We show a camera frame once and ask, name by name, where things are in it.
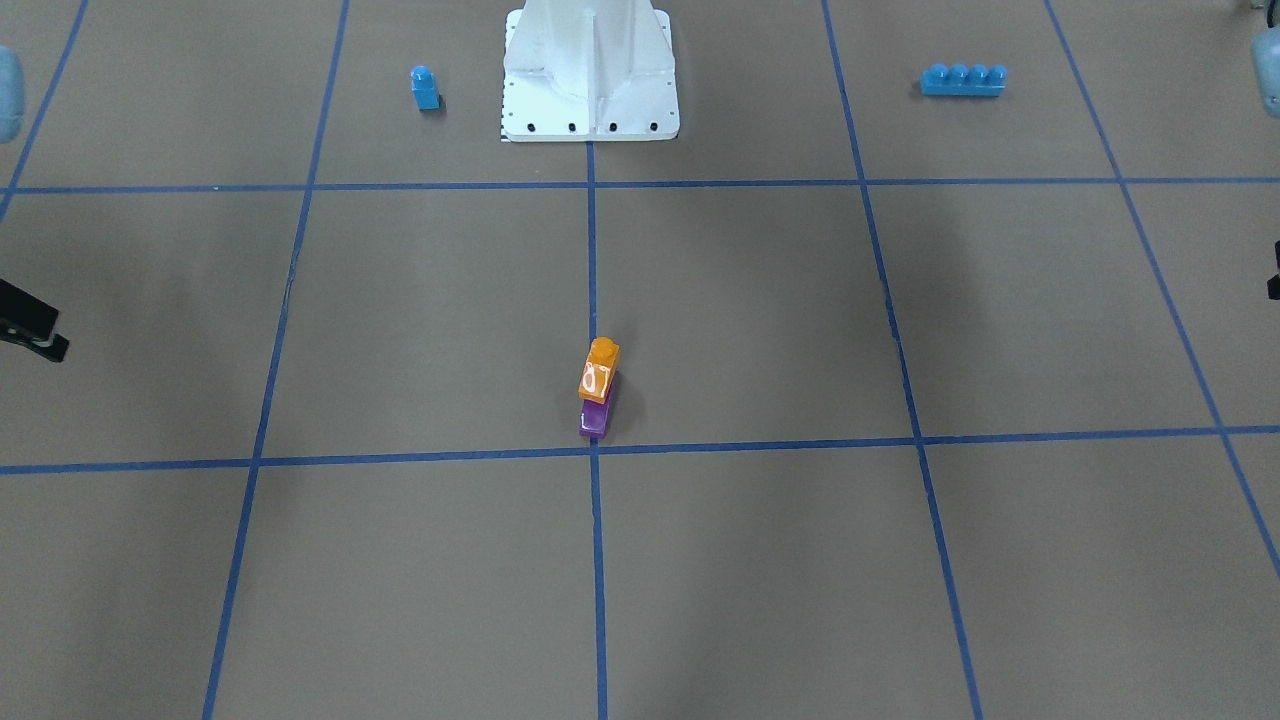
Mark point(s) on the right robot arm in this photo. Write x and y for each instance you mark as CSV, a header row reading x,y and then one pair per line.
x,y
13,104

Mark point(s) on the orange trapezoid block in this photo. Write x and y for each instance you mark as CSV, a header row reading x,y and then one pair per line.
x,y
599,370

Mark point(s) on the long blue block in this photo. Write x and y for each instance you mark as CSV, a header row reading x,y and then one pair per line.
x,y
960,80

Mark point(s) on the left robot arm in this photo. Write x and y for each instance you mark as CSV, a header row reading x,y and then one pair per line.
x,y
1265,61

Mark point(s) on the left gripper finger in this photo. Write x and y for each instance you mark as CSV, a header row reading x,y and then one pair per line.
x,y
1273,283

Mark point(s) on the small blue block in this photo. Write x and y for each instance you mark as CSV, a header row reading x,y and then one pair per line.
x,y
425,93

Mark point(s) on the white camera pillar stand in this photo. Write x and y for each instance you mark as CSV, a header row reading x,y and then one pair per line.
x,y
589,71

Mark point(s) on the purple trapezoid block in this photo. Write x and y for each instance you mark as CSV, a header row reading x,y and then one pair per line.
x,y
595,414

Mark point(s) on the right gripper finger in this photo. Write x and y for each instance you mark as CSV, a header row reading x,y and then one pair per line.
x,y
30,323

